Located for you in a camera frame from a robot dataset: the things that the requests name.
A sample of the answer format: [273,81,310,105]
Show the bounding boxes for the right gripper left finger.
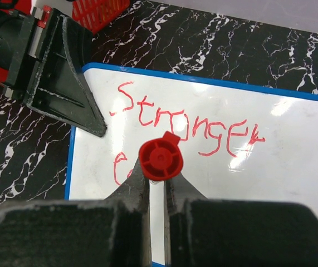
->
[0,163,151,266]

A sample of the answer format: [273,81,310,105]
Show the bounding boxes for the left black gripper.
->
[4,5,107,137]

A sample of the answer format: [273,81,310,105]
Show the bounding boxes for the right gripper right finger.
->
[164,175,318,266]

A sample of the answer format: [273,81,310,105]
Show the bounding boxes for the white blue-framed whiteboard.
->
[64,62,318,267]

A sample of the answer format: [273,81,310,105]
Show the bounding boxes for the red whiteboard marker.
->
[138,131,185,186]

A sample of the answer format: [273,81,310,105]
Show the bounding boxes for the red plastic shopping basket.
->
[0,0,130,83]

